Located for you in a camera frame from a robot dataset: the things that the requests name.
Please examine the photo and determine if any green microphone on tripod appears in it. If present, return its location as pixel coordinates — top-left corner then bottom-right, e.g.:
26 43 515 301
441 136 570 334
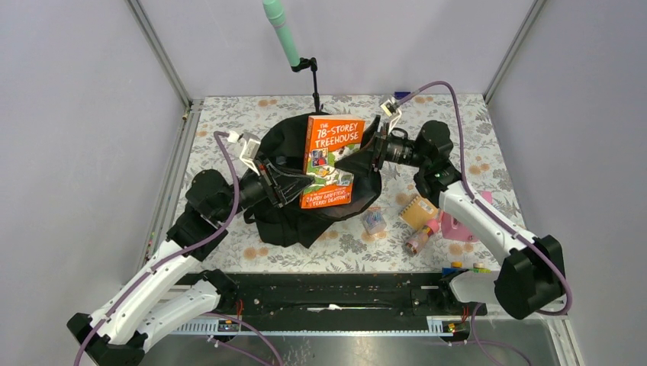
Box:
262 0 322 113

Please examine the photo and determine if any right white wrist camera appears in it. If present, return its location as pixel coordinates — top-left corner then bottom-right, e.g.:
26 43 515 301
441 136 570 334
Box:
380 97 402 134

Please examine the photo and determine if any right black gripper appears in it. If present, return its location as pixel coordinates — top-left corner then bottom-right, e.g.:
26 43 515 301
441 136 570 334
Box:
335 116 429 180

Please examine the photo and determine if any yellow spiral notepad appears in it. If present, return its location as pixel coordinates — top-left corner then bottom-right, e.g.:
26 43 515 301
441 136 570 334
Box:
399 194 439 230

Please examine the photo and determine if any black student backpack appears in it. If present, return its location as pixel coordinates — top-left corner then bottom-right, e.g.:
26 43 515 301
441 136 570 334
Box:
243 114 382 248

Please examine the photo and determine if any purple cable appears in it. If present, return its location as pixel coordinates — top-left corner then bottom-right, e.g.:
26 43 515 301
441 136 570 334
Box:
72 131 241 366
399 80 574 316

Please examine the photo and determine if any pink pencil case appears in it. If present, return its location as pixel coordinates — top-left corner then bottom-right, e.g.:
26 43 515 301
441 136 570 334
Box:
439 190 501 243

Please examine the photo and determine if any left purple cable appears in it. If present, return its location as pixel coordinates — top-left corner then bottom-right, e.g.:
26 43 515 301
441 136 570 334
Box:
72 131 241 366

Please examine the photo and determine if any small blue block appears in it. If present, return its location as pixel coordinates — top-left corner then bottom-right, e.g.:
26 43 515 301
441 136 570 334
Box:
394 91 410 100

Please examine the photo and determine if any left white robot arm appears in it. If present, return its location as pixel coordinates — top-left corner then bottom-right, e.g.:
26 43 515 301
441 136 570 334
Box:
67 159 314 365

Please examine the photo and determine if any orange illustrated book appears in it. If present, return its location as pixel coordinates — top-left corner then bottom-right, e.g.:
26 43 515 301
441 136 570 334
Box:
300 114 365 209

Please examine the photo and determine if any pink glitter bottle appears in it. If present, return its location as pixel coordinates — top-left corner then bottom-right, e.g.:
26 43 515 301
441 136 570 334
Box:
404 219 440 256

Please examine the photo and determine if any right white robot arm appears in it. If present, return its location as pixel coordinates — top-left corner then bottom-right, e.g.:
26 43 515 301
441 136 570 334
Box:
336 120 573 319

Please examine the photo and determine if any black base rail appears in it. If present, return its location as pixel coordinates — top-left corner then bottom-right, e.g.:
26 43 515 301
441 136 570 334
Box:
172 272 489 324

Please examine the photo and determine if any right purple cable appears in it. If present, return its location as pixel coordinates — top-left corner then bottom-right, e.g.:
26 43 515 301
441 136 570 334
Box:
399 80 574 316

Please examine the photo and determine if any clear box of clips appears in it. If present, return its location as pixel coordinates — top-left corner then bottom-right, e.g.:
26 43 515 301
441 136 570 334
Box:
361 207 387 235

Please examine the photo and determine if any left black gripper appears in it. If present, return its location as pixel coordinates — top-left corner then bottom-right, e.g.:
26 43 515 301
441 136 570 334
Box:
215 152 315 223

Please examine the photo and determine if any floral table mat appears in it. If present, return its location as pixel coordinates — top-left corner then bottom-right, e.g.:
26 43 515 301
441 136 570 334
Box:
182 92 523 273

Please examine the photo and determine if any colourful building brick bar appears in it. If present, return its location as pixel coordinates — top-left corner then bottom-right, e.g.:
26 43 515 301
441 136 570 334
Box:
441 262 491 277

